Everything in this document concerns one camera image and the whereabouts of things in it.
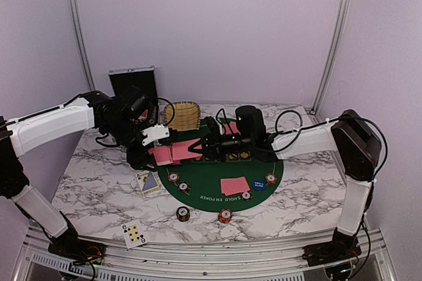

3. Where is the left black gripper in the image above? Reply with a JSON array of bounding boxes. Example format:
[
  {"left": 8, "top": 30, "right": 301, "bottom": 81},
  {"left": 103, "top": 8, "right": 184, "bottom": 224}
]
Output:
[{"left": 104, "top": 117, "right": 158, "bottom": 172}]

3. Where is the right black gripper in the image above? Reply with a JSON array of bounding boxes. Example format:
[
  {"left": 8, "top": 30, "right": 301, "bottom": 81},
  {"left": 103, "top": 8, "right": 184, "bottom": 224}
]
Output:
[{"left": 189, "top": 126, "right": 254, "bottom": 163}]

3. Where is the dealt card top seat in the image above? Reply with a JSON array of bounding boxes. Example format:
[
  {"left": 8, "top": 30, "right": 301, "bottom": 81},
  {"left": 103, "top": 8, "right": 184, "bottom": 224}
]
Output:
[{"left": 226, "top": 121, "right": 239, "bottom": 134}]

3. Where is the dealt card seat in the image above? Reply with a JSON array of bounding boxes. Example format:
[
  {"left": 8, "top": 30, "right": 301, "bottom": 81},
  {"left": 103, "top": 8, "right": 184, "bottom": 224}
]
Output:
[
  {"left": 220, "top": 177, "right": 250, "bottom": 196},
  {"left": 226, "top": 121, "right": 239, "bottom": 134},
  {"left": 168, "top": 160, "right": 182, "bottom": 166}
]

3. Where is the dealt card bottom seat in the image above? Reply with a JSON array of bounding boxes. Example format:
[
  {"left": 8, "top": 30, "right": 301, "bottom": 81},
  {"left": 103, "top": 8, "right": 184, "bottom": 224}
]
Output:
[{"left": 220, "top": 177, "right": 250, "bottom": 196}]

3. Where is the blue small blind button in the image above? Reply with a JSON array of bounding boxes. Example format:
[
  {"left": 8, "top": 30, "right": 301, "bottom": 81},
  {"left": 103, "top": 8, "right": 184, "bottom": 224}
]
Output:
[{"left": 252, "top": 179, "right": 267, "bottom": 192}]

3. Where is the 100 chip stack bottom mat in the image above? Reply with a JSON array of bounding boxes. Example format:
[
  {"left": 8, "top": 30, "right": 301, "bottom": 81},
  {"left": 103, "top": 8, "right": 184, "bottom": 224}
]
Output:
[{"left": 241, "top": 192, "right": 253, "bottom": 201}]

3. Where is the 5 chip stack mat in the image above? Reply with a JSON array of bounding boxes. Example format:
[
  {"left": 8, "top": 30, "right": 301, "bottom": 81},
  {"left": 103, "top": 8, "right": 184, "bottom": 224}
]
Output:
[{"left": 265, "top": 173, "right": 278, "bottom": 185}]

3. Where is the red tan 5 chip stack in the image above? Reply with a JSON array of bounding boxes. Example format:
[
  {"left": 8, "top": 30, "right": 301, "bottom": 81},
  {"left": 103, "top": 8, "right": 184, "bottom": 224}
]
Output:
[{"left": 218, "top": 208, "right": 233, "bottom": 224}]

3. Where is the black red 100 chip stack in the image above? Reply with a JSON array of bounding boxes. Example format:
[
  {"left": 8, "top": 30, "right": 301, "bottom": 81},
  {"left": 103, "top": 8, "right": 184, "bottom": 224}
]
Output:
[{"left": 176, "top": 206, "right": 191, "bottom": 222}]

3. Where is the face-up six of spades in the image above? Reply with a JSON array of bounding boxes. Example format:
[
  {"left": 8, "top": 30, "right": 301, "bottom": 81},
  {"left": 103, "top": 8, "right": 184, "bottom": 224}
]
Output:
[{"left": 121, "top": 221, "right": 146, "bottom": 249}]

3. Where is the red playing card deck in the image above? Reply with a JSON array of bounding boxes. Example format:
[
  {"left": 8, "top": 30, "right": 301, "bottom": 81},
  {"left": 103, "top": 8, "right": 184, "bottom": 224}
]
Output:
[{"left": 148, "top": 146, "right": 173, "bottom": 166}]

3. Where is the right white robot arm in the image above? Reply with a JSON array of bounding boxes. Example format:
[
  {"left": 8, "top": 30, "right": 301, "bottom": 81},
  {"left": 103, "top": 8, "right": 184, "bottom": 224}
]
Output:
[{"left": 188, "top": 106, "right": 388, "bottom": 260}]

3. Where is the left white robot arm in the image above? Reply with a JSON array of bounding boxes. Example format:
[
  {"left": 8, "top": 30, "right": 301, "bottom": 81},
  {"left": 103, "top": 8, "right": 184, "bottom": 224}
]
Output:
[{"left": 1, "top": 86, "right": 152, "bottom": 258}]

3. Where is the boxed card deck in case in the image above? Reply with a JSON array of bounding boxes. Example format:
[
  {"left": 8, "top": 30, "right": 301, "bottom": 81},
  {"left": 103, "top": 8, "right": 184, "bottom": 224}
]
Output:
[{"left": 138, "top": 110, "right": 148, "bottom": 121}]

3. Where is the right chip row in case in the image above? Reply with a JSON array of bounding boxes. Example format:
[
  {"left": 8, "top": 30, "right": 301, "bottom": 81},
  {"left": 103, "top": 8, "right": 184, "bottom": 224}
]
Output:
[{"left": 147, "top": 106, "right": 158, "bottom": 125}]

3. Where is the round green poker mat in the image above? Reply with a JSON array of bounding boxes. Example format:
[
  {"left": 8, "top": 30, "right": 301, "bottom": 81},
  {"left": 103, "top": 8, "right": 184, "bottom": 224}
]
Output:
[{"left": 158, "top": 152, "right": 284, "bottom": 213}]

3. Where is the woven bamboo basket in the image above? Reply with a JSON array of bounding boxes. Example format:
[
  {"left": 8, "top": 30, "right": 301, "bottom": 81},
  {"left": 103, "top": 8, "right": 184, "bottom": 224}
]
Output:
[{"left": 164, "top": 102, "right": 201, "bottom": 132}]

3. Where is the playing card box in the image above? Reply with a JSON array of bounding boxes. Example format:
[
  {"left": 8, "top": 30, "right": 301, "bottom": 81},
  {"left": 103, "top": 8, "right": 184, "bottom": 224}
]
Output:
[{"left": 135, "top": 172, "right": 161, "bottom": 195}]

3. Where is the aluminium poker case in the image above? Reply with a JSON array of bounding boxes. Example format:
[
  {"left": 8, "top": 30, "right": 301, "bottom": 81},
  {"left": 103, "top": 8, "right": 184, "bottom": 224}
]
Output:
[{"left": 108, "top": 65, "right": 158, "bottom": 127}]

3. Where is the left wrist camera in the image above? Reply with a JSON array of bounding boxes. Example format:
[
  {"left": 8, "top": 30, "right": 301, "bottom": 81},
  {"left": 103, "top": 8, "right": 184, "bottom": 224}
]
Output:
[{"left": 141, "top": 124, "right": 169, "bottom": 146}]

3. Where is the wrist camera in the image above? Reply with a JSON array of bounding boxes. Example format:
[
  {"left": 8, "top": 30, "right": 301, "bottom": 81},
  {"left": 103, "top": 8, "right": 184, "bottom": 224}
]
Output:
[
  {"left": 141, "top": 124, "right": 169, "bottom": 146},
  {"left": 235, "top": 105, "right": 266, "bottom": 143}
]

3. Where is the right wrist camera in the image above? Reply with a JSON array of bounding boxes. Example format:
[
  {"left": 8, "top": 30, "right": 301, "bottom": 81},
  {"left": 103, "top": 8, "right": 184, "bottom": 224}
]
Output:
[{"left": 235, "top": 105, "right": 266, "bottom": 143}]

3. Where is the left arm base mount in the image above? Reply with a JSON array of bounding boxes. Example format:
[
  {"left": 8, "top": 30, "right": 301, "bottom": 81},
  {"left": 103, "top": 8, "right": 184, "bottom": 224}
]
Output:
[{"left": 48, "top": 236, "right": 106, "bottom": 265}]

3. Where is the aluminium front rail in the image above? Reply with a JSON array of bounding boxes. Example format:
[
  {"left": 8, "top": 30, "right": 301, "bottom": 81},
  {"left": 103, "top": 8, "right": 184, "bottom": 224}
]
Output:
[{"left": 19, "top": 228, "right": 386, "bottom": 281}]

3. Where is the left aluminium frame post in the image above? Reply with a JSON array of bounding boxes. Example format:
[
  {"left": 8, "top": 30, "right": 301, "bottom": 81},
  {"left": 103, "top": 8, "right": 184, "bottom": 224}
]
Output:
[{"left": 68, "top": 0, "right": 96, "bottom": 91}]

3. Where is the aluminium frame post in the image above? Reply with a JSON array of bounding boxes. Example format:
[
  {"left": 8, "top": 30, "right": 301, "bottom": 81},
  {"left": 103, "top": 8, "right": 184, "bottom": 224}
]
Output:
[
  {"left": 309, "top": 0, "right": 351, "bottom": 115},
  {"left": 68, "top": 0, "right": 96, "bottom": 91}
]

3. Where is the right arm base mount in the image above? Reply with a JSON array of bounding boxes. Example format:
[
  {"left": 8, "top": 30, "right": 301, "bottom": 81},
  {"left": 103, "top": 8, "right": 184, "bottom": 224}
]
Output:
[{"left": 302, "top": 239, "right": 362, "bottom": 266}]

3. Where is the right aluminium frame post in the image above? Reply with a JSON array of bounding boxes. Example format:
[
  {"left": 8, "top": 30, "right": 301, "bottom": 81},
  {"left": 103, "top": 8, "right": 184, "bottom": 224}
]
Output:
[{"left": 309, "top": 0, "right": 351, "bottom": 115}]

